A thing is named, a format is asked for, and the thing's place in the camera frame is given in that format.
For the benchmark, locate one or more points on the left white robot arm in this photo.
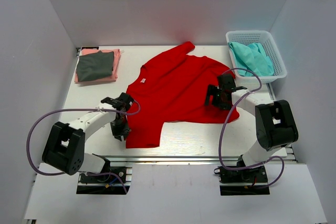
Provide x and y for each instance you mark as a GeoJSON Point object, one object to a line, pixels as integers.
{"type": "Point", "coordinates": [65, 147]}

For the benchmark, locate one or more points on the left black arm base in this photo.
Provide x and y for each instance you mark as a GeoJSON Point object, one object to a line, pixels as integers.
{"type": "Point", "coordinates": [106, 184]}

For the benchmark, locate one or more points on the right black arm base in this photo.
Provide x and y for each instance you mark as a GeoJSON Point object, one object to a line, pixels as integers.
{"type": "Point", "coordinates": [248, 182]}

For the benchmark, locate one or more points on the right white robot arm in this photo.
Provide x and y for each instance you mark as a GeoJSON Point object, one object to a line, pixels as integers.
{"type": "Point", "coordinates": [275, 125]}

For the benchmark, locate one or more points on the folded grey t-shirt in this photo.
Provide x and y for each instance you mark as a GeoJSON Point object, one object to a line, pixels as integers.
{"type": "Point", "coordinates": [92, 67]}

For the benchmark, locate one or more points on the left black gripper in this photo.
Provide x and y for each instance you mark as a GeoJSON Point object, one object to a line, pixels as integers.
{"type": "Point", "coordinates": [117, 132]}

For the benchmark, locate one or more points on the aluminium table rail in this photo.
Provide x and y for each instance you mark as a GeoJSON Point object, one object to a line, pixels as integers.
{"type": "Point", "coordinates": [155, 159]}

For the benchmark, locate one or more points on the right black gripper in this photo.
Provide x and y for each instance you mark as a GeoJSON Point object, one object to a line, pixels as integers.
{"type": "Point", "coordinates": [213, 90]}

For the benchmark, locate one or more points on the white plastic basket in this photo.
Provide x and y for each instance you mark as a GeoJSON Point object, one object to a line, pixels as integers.
{"type": "Point", "coordinates": [247, 37]}

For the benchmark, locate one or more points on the red t-shirt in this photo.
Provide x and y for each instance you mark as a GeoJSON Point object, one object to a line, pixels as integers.
{"type": "Point", "coordinates": [172, 87]}

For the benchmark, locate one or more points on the teal t-shirt in basket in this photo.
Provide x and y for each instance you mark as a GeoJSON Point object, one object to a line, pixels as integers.
{"type": "Point", "coordinates": [252, 57]}

